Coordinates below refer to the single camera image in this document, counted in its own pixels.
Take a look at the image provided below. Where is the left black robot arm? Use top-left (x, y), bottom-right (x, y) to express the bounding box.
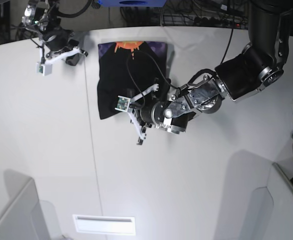
top-left (127, 0), bottom-right (293, 145)

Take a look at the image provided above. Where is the power strip with red light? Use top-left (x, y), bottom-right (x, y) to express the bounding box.
top-left (191, 16), bottom-right (248, 29)

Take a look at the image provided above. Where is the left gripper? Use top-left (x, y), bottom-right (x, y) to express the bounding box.
top-left (128, 83), bottom-right (167, 146)

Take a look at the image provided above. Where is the black T-shirt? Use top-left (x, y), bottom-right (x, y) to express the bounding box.
top-left (97, 41), bottom-right (171, 120)

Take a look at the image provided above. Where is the blue plastic bin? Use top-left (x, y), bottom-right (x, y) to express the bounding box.
top-left (97, 0), bottom-right (166, 8)

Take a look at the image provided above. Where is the white left corner box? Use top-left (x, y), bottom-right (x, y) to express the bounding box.
top-left (0, 177), bottom-right (51, 240)

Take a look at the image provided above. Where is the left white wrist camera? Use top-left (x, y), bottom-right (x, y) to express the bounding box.
top-left (114, 95), bottom-right (132, 113)

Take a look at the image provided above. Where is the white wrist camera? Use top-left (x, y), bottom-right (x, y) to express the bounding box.
top-left (36, 62), bottom-right (53, 76)
top-left (114, 95), bottom-right (132, 113)

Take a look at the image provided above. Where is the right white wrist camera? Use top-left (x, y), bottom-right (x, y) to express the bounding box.
top-left (36, 62), bottom-right (53, 76)

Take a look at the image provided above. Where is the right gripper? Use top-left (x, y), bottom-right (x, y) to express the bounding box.
top-left (40, 29), bottom-right (88, 66)

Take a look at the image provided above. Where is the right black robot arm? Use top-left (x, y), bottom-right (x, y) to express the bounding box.
top-left (21, 0), bottom-right (92, 68)

